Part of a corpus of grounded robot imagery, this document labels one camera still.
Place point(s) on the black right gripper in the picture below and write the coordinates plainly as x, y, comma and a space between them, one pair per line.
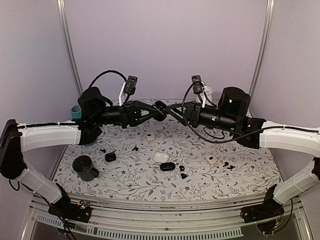
192, 112

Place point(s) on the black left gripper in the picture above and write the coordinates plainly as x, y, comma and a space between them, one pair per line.
130, 114

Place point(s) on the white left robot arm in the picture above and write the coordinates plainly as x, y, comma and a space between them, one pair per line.
96, 111

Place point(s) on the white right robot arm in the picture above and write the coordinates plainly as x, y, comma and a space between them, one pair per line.
230, 115

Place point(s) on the white closed earbud case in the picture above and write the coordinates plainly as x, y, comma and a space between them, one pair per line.
150, 136

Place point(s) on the white open earbud case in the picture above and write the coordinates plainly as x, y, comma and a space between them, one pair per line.
161, 157

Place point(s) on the black oval earbud case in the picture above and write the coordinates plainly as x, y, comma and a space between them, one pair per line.
167, 166

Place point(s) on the black square earbud case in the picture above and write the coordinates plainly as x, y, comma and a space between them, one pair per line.
110, 157

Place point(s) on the white ribbed vase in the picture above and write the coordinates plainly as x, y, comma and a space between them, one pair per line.
206, 96

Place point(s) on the black mug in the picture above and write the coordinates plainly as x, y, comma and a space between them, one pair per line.
84, 168

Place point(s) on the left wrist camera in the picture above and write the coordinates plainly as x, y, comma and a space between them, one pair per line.
130, 85

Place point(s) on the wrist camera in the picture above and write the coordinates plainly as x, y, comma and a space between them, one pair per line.
197, 86
130, 85

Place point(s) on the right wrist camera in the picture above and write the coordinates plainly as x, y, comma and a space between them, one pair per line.
197, 86

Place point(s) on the left aluminium corner post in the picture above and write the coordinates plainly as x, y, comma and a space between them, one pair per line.
62, 13

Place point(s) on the aluminium corner post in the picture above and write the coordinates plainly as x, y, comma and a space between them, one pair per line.
270, 4
62, 13

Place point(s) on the aluminium front rail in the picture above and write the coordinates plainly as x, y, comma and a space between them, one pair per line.
218, 219

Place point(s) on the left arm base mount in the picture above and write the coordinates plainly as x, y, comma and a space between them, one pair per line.
65, 209

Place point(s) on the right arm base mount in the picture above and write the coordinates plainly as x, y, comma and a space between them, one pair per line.
267, 209

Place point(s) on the right aluminium corner post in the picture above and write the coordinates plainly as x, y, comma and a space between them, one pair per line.
270, 4

